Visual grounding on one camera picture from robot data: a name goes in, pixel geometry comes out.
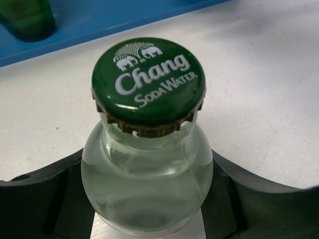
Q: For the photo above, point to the blue and yellow shelf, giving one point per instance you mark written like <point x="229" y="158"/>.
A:
<point x="79" y="21"/>

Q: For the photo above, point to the green Perrier bottle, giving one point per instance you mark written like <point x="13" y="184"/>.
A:
<point x="27" y="20"/>

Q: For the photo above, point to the clear glass bottle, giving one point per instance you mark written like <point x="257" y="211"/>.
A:
<point x="147" y="166"/>

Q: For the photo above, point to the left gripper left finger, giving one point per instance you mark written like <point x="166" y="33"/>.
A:
<point x="48" y="203"/>

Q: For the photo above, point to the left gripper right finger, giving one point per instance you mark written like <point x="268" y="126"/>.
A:
<point x="243" y="205"/>

